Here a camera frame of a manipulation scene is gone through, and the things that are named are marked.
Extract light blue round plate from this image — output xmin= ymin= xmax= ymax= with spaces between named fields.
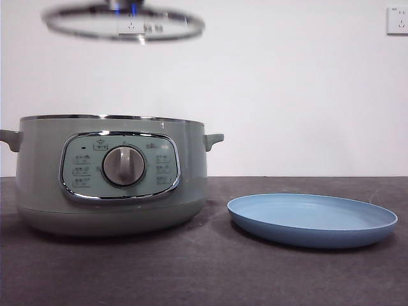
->
xmin=226 ymin=193 xmax=398 ymax=249

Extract glass lid with green knob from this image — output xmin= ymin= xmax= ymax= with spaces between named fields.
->
xmin=41 ymin=0 xmax=205 ymax=45

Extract white wall socket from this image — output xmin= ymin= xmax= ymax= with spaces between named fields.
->
xmin=117 ymin=12 xmax=146 ymax=35
xmin=386 ymin=6 xmax=408 ymax=36

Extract pale green electric steamer pot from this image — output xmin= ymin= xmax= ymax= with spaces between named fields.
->
xmin=0 ymin=114 xmax=225 ymax=237

